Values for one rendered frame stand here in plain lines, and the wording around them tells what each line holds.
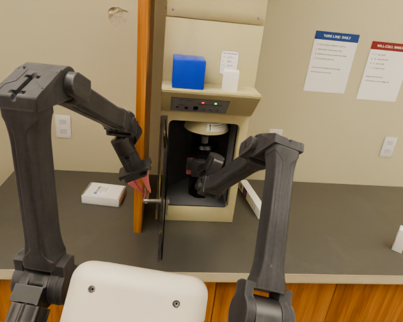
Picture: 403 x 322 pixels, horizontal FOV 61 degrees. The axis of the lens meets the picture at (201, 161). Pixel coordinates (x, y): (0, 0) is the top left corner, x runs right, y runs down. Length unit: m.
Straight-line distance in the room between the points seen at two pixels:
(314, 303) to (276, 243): 0.79
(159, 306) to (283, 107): 1.38
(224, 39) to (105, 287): 0.89
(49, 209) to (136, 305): 0.24
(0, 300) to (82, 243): 0.32
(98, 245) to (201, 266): 0.38
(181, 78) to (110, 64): 0.62
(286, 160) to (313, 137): 1.12
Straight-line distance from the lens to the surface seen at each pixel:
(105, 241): 1.34
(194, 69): 1.10
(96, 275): 0.55
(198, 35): 1.19
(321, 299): 1.48
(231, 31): 1.21
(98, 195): 1.53
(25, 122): 0.60
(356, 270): 1.42
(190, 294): 0.53
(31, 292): 0.74
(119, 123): 0.92
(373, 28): 1.87
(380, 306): 1.62
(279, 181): 0.74
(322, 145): 1.92
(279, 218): 0.72
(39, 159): 0.62
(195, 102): 1.15
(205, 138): 1.36
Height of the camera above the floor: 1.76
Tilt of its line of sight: 25 degrees down
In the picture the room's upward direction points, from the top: 6 degrees clockwise
